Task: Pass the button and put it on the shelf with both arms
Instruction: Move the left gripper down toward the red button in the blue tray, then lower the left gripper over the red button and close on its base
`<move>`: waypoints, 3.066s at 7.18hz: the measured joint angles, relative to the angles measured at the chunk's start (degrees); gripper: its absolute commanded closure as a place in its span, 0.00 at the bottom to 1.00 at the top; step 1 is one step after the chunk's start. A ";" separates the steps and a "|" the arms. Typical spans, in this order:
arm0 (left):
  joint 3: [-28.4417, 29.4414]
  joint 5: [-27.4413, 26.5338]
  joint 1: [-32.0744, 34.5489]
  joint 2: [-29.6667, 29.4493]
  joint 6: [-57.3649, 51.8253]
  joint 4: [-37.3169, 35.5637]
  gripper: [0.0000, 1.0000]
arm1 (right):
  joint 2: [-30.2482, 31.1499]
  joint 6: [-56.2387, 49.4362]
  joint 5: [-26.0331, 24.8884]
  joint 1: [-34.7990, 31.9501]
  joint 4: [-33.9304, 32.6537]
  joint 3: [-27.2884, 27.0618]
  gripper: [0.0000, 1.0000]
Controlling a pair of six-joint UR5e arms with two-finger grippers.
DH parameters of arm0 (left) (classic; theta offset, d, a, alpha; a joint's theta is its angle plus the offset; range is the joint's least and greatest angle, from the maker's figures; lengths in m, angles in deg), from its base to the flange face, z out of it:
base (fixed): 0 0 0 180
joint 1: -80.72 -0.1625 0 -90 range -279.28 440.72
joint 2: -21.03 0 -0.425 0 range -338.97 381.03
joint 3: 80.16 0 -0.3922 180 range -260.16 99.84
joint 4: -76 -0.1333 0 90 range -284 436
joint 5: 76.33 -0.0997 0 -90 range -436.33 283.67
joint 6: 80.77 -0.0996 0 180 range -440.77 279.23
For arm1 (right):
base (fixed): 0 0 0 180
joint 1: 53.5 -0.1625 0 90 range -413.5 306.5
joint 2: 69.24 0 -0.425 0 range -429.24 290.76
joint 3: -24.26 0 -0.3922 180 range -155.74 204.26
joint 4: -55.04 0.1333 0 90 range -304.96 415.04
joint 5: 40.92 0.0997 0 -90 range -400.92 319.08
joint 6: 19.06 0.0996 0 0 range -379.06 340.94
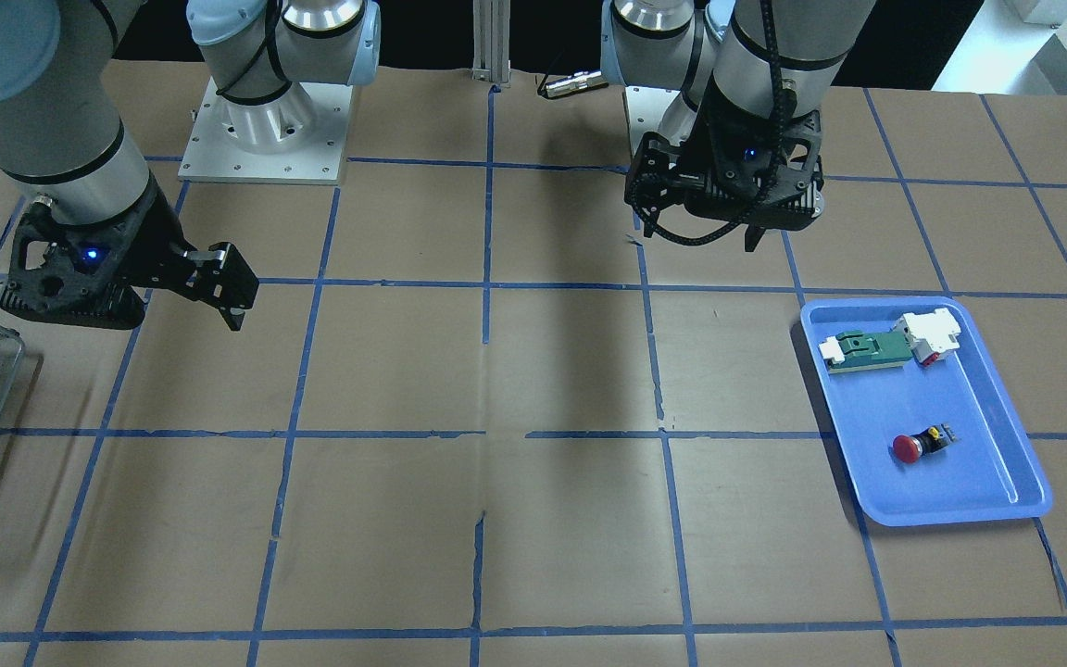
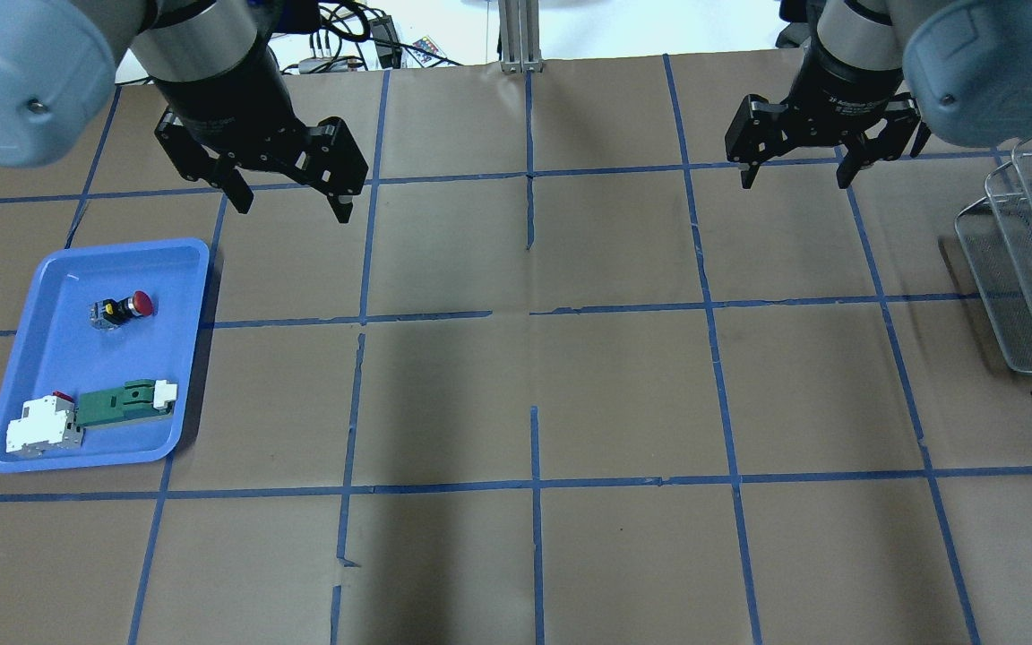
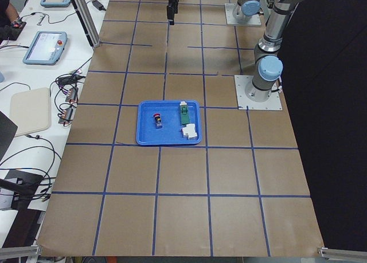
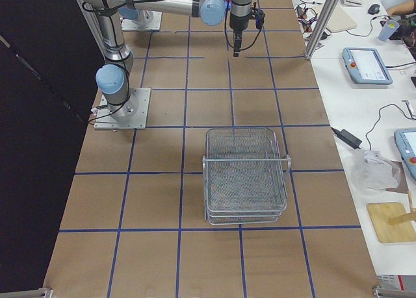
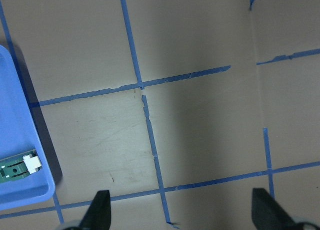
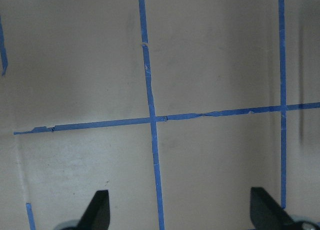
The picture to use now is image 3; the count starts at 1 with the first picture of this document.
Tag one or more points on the red emergency stop button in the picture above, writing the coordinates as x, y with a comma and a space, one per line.
158, 120

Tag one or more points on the person hand with controller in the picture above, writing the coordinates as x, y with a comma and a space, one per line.
8, 13

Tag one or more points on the black power adapter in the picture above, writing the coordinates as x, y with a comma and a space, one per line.
99, 6

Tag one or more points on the green terminal block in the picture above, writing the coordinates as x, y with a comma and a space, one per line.
184, 113

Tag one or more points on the near teach pendant tablet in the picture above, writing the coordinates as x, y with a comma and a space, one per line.
46, 48

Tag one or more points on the white circuit breaker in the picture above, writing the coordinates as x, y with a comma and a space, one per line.
189, 131

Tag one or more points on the blue plastic tray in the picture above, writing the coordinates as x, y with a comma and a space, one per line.
170, 134

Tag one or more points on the upper usb hub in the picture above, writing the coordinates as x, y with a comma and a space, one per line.
72, 95

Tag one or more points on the usb hub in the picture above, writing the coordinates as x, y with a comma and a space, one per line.
65, 117
72, 95

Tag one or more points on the lower usb hub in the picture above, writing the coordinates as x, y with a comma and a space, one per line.
65, 117

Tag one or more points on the beige pad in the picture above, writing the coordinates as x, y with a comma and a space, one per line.
31, 111

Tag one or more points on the black laptop corner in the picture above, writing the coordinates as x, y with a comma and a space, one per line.
8, 130

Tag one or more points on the left aluminium corner profile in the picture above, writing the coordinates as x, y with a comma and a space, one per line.
15, 252

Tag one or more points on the aluminium corner profile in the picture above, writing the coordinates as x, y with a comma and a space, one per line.
15, 252
346, 255

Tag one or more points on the right aluminium corner profile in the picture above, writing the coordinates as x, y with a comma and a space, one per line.
346, 255

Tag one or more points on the aluminium frame post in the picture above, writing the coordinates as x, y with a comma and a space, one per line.
82, 11

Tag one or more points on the black camera stand base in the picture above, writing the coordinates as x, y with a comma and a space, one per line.
18, 189

